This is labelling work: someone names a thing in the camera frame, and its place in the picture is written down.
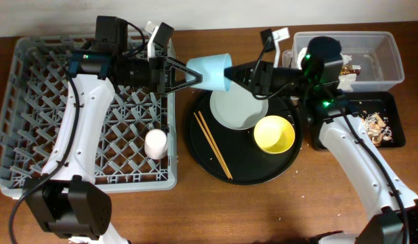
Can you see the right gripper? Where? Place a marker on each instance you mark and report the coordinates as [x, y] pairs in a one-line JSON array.
[[261, 84]]

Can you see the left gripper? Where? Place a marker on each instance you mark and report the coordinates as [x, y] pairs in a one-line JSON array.
[[160, 81]]

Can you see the grey plate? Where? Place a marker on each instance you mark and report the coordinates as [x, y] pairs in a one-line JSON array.
[[237, 109]]

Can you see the blue cup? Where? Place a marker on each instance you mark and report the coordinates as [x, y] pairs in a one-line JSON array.
[[212, 69]]

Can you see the yellow bowl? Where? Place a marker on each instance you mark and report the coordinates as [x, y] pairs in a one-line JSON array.
[[274, 134]]

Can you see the pink cup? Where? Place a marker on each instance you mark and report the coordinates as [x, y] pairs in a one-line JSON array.
[[155, 144]]

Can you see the food scraps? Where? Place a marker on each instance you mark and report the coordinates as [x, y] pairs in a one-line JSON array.
[[377, 128]]

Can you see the brown snack wrapper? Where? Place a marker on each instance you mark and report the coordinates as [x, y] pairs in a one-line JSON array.
[[350, 69]]

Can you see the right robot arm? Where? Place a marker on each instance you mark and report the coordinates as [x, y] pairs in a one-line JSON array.
[[391, 207]]

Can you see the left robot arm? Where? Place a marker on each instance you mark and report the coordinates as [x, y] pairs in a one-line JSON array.
[[64, 199]]

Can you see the grey dishwasher rack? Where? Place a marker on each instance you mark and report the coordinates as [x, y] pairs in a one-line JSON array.
[[33, 109]]

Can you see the round black tray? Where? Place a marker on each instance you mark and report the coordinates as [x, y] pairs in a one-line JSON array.
[[247, 163]]

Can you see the clear plastic bin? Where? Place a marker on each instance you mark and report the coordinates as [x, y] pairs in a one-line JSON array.
[[376, 52]]

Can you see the black rectangular tray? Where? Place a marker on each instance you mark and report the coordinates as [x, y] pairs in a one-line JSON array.
[[355, 104]]

